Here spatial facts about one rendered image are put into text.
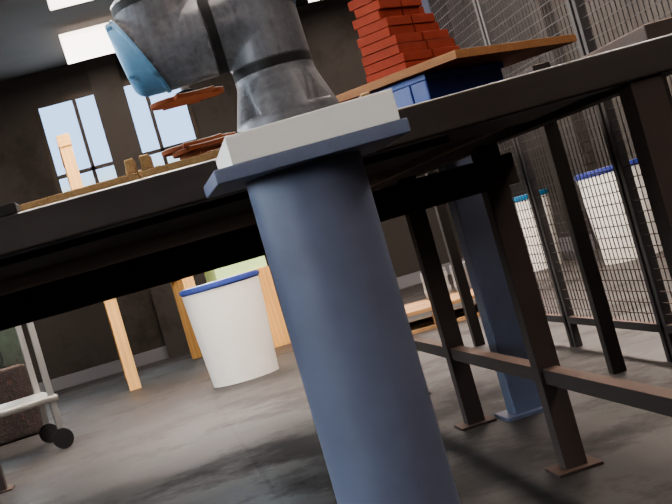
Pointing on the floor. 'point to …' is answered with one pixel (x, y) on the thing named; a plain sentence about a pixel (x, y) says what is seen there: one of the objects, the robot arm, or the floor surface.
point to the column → (347, 317)
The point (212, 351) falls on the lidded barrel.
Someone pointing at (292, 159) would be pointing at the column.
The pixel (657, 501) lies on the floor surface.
